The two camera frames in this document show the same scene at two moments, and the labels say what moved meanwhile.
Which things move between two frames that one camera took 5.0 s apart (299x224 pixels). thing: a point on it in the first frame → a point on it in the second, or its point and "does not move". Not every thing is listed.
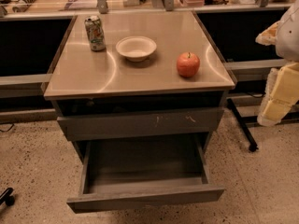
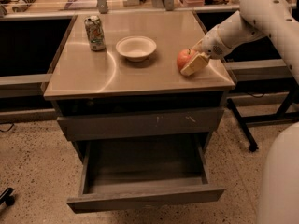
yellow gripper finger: x=281 y=93 → x=199 y=61
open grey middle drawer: x=143 y=171 does not move
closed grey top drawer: x=140 y=124 does not move
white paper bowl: x=136 y=49 does not move
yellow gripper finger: x=268 y=36 → x=199 y=47
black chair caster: x=7 y=198 does not move
